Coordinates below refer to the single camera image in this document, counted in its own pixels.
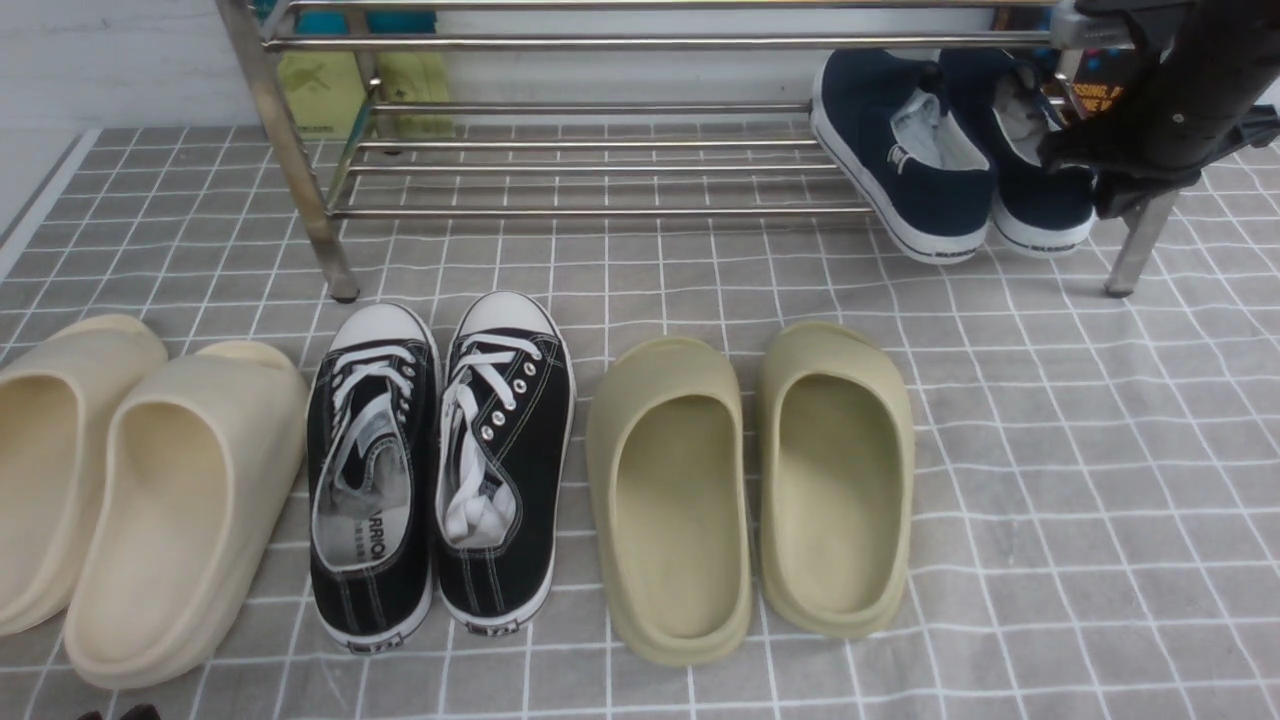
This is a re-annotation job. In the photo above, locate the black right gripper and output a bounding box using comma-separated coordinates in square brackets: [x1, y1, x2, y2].
[1037, 102, 1279, 219]

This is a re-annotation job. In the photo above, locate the navy canvas sneaker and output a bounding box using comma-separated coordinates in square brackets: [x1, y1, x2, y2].
[938, 47, 1096, 258]
[810, 47, 996, 265]

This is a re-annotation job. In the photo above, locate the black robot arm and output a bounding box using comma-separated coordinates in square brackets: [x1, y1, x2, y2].
[1038, 1, 1279, 219]

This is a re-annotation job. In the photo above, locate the steel shoe rack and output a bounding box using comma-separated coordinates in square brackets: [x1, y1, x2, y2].
[218, 1, 1123, 304]

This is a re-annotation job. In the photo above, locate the black orange book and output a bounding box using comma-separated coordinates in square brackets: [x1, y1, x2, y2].
[1055, 47, 1135, 118]

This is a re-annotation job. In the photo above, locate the grey grid tablecloth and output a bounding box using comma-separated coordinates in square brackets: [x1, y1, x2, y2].
[3, 147, 1279, 719]

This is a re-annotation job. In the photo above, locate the olive right foam slipper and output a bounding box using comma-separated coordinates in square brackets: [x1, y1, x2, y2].
[756, 322, 916, 639]

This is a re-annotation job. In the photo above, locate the olive foam slipper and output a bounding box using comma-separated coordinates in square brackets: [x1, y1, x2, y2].
[756, 322, 916, 639]
[585, 336, 754, 667]

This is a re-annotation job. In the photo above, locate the olive left foam slipper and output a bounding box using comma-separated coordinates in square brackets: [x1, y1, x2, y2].
[585, 336, 754, 667]

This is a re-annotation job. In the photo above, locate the black right canvas sneaker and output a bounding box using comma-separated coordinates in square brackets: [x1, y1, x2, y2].
[433, 291, 576, 637]

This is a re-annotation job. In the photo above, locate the black canvas sneaker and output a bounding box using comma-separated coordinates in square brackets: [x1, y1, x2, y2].
[433, 291, 576, 637]
[306, 304, 442, 655]

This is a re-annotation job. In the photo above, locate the black left canvas sneaker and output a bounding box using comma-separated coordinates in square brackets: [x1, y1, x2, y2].
[306, 304, 442, 655]

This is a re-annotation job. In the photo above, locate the green teal box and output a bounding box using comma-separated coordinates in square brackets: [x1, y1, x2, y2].
[278, 12, 454, 140]

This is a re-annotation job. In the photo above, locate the cream right foam slipper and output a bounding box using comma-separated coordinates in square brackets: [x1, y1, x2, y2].
[64, 341, 308, 691]

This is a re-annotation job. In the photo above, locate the cream foam slipper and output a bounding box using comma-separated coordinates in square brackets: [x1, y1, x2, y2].
[1, 314, 168, 635]
[64, 341, 308, 691]

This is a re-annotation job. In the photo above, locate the cream left foam slipper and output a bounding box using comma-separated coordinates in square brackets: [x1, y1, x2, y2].
[1, 314, 168, 635]

